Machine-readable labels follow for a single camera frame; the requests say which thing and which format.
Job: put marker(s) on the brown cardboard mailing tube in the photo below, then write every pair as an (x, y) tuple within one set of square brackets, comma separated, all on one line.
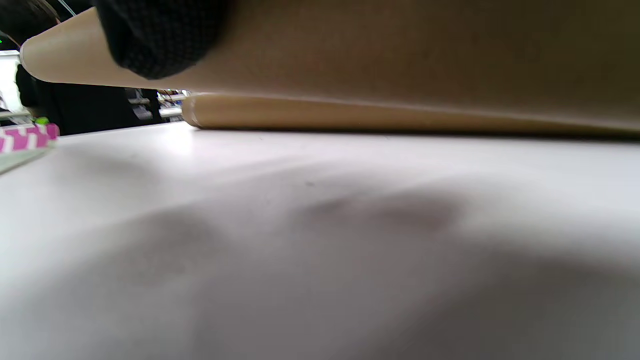
[(300, 112), (350, 50)]

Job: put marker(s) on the person's right hand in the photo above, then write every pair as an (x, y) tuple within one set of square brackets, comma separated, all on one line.
[(160, 35)]

